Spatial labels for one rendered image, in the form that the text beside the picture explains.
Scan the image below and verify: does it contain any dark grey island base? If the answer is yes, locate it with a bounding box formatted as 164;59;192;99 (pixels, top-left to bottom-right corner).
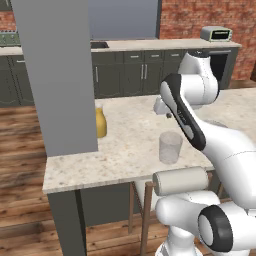
46;182;158;256

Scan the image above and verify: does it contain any yellow bottle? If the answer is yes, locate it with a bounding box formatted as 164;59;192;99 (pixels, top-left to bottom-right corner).
95;106;108;139

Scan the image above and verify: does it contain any silver toaster oven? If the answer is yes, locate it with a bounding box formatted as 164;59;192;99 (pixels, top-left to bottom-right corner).
199;25;234;43

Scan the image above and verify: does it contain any dark sink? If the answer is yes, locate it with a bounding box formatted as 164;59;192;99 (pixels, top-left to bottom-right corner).
90;40;110;50

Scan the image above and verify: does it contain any dark grey cupboard run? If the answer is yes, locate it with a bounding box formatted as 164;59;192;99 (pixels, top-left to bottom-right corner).
0;47;242;108

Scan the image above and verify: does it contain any wooden stool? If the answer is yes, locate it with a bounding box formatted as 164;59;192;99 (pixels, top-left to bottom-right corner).
127;171;225;256

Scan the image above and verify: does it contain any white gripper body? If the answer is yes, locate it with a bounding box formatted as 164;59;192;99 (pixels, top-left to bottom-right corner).
153;95;171;116

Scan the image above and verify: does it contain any grey tall cabinet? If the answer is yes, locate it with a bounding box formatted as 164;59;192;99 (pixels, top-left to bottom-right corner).
11;0;99;158

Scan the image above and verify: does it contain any clear glass cup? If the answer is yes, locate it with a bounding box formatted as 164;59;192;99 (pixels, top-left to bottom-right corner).
158;130;184;165

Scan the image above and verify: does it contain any black dishwasher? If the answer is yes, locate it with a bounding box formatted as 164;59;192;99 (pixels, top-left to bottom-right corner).
209;49;234;90

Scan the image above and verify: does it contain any green stove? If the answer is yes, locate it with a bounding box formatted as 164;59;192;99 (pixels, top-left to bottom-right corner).
0;29;22;48

